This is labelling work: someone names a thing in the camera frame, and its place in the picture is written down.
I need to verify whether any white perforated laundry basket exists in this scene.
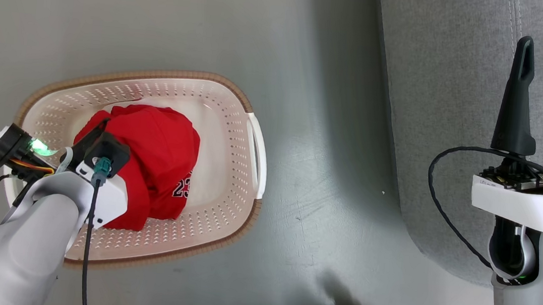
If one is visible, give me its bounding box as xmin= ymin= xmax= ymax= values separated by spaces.
xmin=0 ymin=53 xmax=277 ymax=286

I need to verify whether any grey fabric sofa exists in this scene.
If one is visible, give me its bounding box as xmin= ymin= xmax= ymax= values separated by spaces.
xmin=347 ymin=0 xmax=543 ymax=291

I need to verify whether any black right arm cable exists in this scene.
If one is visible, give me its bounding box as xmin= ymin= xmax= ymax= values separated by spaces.
xmin=419 ymin=141 xmax=543 ymax=277

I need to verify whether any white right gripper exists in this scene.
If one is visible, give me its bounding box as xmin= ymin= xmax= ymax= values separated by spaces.
xmin=468 ymin=26 xmax=543 ymax=234

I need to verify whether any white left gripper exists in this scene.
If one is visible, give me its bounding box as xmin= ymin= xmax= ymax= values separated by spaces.
xmin=0 ymin=107 xmax=136 ymax=233

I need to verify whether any black cable with teal plug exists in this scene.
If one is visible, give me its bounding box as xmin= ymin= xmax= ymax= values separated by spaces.
xmin=78 ymin=156 xmax=114 ymax=305

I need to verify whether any red basketball jersey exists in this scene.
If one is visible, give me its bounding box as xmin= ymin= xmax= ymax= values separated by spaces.
xmin=65 ymin=98 xmax=204 ymax=238

